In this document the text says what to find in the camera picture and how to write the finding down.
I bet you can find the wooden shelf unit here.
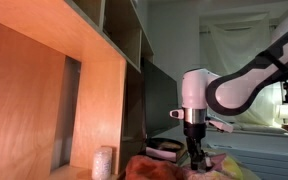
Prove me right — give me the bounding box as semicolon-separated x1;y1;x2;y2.
0;0;153;180

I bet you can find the orange towel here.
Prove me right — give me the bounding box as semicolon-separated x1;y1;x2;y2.
125;155;185;180

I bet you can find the sheer white curtain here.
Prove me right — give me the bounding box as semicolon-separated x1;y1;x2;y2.
200;15;277;126

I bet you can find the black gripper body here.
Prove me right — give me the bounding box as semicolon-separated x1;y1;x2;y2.
184;122;206;157

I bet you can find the floral cosmetic pouch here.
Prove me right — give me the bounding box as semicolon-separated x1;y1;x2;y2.
183;152;244;180

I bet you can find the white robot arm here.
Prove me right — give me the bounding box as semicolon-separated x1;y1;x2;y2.
170;17;288;172

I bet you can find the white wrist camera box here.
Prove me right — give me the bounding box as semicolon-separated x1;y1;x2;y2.
209;120;234;133

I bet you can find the black monitor screen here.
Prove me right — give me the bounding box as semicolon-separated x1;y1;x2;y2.
141;60;180;137

